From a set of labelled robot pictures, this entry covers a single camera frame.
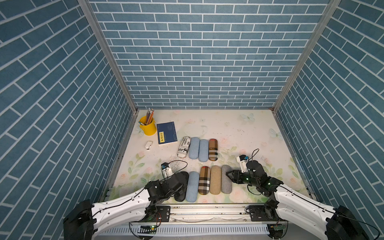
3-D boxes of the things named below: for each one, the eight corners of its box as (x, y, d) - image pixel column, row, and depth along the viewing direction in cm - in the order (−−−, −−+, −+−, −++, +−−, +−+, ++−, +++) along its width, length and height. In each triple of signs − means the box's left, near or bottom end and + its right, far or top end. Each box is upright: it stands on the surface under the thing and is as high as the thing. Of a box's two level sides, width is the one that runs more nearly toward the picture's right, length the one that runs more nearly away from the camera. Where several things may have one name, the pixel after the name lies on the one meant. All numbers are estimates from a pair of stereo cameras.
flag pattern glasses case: (177, 157, 96) (176, 154, 93) (183, 138, 105) (183, 135, 103) (185, 159, 95) (185, 156, 92) (191, 139, 105) (191, 136, 102)
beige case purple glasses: (209, 194, 81) (210, 193, 79) (208, 167, 91) (209, 165, 89) (222, 194, 81) (223, 193, 79) (219, 167, 91) (220, 165, 89)
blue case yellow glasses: (188, 159, 95) (188, 156, 92) (189, 139, 105) (189, 136, 102) (199, 159, 95) (199, 156, 93) (199, 139, 105) (199, 136, 102)
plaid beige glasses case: (198, 194, 81) (198, 193, 79) (198, 168, 91) (198, 166, 88) (210, 194, 81) (211, 193, 79) (209, 168, 91) (210, 166, 88)
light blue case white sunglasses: (198, 161, 94) (198, 159, 92) (198, 141, 104) (198, 139, 101) (208, 161, 94) (209, 159, 92) (207, 141, 104) (208, 139, 101)
